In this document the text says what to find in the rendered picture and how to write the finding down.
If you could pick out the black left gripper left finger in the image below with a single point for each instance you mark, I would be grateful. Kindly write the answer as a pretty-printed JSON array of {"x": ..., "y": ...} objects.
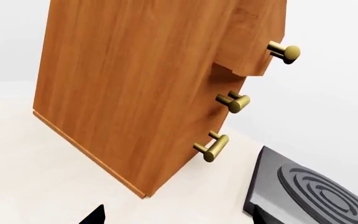
[{"x": 96, "y": 217}]

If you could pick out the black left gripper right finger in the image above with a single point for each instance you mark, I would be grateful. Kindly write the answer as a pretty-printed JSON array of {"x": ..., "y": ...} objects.
[{"x": 264, "y": 218}]

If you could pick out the grey stove with coil burner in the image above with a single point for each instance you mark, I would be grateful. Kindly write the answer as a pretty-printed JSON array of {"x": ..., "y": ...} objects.
[{"x": 309, "y": 186}]

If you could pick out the wooden drawer cabinet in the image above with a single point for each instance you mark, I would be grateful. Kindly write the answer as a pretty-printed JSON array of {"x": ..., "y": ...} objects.
[{"x": 129, "y": 93}]

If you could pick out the open wooden cabinet drawer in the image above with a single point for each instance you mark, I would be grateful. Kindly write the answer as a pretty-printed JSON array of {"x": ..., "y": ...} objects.
[{"x": 247, "y": 39}]

